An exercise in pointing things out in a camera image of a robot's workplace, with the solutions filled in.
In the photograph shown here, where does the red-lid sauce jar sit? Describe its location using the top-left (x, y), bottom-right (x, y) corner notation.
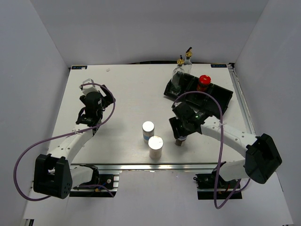
top-left (197, 75), bottom-right (211, 92)

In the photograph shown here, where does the dark-filled glass oil bottle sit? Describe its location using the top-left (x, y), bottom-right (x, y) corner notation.
top-left (183, 47), bottom-right (192, 74)

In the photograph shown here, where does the white silver-lid shaker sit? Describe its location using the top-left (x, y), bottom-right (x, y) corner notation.
top-left (148, 136), bottom-right (164, 159)

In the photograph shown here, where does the red-label spice jar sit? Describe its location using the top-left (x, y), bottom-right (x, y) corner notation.
top-left (175, 139), bottom-right (186, 146)

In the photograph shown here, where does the clear glass oil bottle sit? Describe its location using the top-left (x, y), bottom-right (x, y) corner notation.
top-left (171, 55), bottom-right (184, 95)

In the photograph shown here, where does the purple cable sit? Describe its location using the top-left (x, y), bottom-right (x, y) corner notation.
top-left (13, 82), bottom-right (116, 201)
top-left (171, 91), bottom-right (252, 210)

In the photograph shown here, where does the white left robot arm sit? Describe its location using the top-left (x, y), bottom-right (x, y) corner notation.
top-left (33, 82), bottom-right (116, 199)

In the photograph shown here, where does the black compartment tray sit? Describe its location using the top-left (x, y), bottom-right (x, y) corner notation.
top-left (164, 73), bottom-right (233, 119)

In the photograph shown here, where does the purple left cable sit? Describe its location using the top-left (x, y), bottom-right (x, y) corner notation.
top-left (13, 82), bottom-right (116, 201)

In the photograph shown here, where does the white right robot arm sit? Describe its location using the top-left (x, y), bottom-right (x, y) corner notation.
top-left (169, 103), bottom-right (282, 188)

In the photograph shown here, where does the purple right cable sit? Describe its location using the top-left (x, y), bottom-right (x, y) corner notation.
top-left (171, 91), bottom-right (252, 210)

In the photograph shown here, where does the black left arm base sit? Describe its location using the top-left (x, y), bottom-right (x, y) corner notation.
top-left (69, 164), bottom-right (118, 198)

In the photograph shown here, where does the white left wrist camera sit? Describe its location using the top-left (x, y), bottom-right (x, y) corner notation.
top-left (79, 79), bottom-right (98, 96)

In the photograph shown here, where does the blue-label silver-lid shaker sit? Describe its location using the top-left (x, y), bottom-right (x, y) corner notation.
top-left (142, 121), bottom-right (155, 143)

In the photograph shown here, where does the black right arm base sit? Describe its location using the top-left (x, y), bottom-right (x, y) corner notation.
top-left (193, 173), bottom-right (237, 200)

